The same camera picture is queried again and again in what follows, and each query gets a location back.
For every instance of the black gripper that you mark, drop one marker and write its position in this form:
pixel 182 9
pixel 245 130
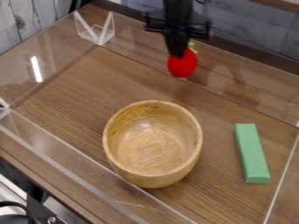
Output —
pixel 179 23

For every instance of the clear acrylic tray enclosure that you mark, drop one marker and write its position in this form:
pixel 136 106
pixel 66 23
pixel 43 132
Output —
pixel 64 85

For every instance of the wooden bowl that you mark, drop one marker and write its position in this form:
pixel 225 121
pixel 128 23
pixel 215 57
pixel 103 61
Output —
pixel 152 141

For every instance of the red strawberry toy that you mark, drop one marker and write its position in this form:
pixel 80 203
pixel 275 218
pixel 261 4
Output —
pixel 182 67

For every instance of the black clamp mount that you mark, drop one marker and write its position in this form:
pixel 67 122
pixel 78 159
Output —
pixel 43 215

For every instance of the green rectangular block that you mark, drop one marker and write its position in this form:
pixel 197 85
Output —
pixel 253 158

